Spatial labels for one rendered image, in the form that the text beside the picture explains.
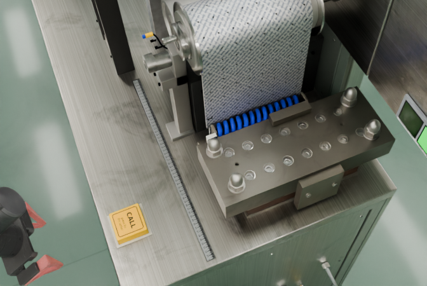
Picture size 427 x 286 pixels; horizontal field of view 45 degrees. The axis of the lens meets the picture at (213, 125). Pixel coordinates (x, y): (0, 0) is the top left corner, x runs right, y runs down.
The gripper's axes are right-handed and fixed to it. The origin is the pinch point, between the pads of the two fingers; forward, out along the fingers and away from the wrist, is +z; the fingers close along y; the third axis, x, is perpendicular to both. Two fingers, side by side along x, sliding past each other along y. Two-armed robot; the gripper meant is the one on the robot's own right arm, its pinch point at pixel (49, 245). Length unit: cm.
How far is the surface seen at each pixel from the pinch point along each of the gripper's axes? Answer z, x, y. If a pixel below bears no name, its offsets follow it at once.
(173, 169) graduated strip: 27.8, -19.3, 10.3
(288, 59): 19, -57, 7
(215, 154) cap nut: 18.7, -32.5, 1.4
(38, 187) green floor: 86, 60, 81
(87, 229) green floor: 92, 51, 52
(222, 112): 20.4, -38.5, 8.9
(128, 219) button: 18.4, -7.6, 2.9
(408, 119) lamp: 22, -66, -18
